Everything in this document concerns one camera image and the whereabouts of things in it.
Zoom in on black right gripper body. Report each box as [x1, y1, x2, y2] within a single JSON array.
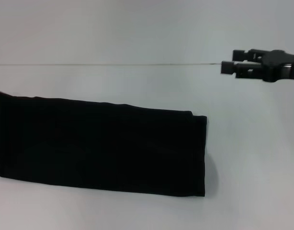
[[261, 49, 294, 83]]

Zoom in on black t-shirt with FREE print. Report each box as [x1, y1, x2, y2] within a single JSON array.
[[0, 90, 208, 198]]

